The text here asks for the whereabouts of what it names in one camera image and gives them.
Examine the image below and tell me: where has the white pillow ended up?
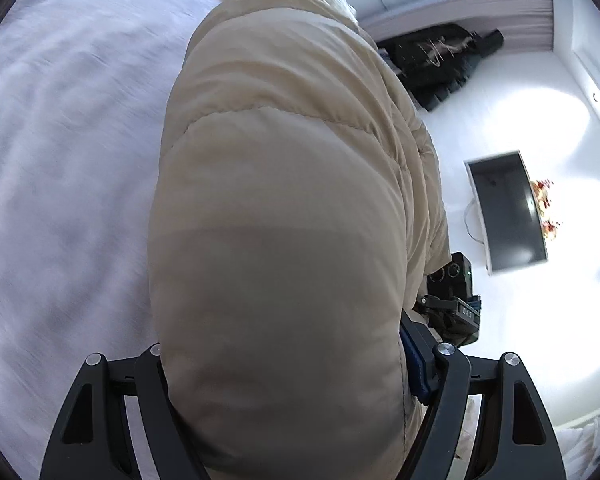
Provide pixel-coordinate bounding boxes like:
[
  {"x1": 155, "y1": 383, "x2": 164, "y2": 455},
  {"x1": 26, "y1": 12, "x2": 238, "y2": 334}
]
[{"x1": 554, "y1": 397, "x2": 600, "y2": 480}]

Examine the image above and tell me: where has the black jacket pile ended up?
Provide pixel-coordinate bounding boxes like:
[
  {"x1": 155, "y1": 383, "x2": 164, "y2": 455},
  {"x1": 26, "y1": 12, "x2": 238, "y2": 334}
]
[{"x1": 382, "y1": 24, "x2": 505, "y2": 113}]

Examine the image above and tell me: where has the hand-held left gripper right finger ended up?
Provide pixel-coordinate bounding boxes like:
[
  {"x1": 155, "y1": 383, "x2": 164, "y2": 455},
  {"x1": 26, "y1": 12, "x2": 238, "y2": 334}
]
[{"x1": 397, "y1": 309, "x2": 567, "y2": 480}]

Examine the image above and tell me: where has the white television cable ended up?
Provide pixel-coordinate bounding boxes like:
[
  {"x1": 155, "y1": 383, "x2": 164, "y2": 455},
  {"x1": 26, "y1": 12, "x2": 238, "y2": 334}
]
[{"x1": 462, "y1": 199, "x2": 488, "y2": 245}]

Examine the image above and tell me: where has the white bed blanket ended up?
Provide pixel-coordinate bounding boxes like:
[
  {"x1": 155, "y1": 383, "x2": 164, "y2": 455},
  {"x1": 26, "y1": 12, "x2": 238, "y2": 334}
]
[{"x1": 0, "y1": 0, "x2": 231, "y2": 480}]

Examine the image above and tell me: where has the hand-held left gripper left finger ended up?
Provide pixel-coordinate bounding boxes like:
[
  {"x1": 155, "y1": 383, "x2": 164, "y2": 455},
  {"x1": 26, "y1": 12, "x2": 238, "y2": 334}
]
[{"x1": 40, "y1": 344, "x2": 212, "y2": 480}]

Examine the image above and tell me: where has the beige puffer jacket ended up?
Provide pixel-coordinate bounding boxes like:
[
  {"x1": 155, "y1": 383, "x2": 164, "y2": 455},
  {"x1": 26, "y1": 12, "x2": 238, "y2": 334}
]
[{"x1": 147, "y1": 0, "x2": 453, "y2": 480}]

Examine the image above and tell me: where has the wall mounted television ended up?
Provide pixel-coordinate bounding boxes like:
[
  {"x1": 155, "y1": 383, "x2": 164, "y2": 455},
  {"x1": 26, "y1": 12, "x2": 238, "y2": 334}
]
[{"x1": 464, "y1": 150, "x2": 550, "y2": 276}]

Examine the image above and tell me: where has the orange flower decoration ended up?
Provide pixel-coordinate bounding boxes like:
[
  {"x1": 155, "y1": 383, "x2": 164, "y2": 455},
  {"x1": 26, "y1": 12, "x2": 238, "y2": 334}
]
[{"x1": 529, "y1": 177, "x2": 565, "y2": 242}]

